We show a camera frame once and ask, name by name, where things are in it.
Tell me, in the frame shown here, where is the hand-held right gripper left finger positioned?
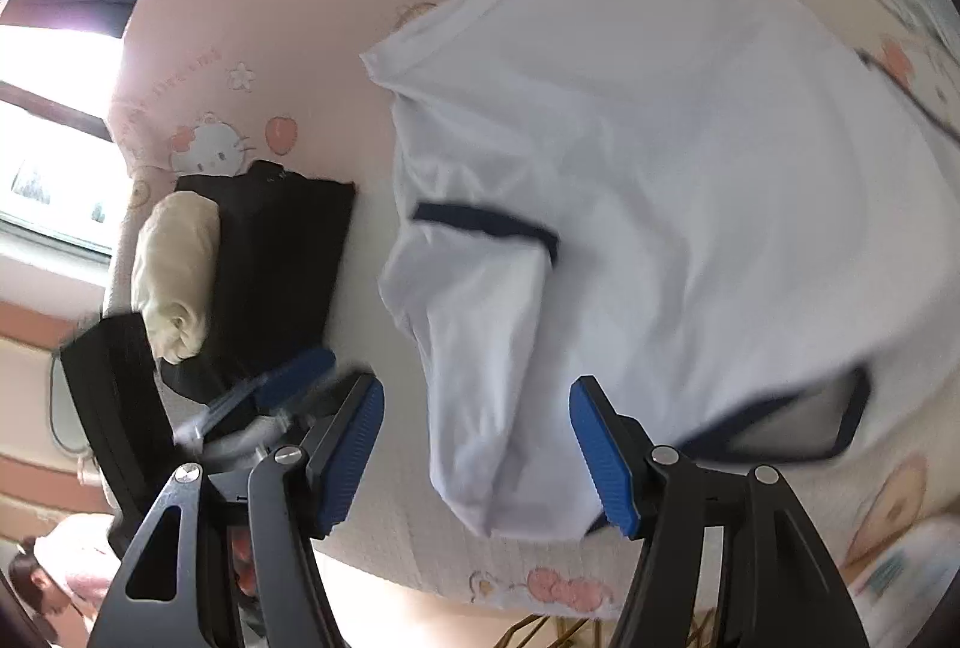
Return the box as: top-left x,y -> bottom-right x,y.
87,373 -> 386,648

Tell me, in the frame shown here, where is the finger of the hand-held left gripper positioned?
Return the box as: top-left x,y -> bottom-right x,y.
251,346 -> 337,410

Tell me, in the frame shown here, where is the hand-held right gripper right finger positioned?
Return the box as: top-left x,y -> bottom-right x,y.
567,375 -> 872,648

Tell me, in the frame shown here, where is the white navy trimmed t-shirt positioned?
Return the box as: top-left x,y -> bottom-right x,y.
360,0 -> 960,542

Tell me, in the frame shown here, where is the black folded garment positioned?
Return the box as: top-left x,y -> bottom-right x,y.
161,159 -> 358,403

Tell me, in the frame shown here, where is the black flat bag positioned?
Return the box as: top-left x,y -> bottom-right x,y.
58,313 -> 181,548

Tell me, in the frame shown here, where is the cream folded cloth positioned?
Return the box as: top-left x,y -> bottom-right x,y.
131,193 -> 224,365

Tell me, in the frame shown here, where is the person's fleece pajama top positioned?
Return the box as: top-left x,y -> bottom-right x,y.
34,511 -> 115,623

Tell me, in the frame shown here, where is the person's head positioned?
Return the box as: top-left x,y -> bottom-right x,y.
6,535 -> 76,645

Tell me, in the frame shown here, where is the window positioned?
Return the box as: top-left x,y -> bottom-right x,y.
0,22 -> 125,259

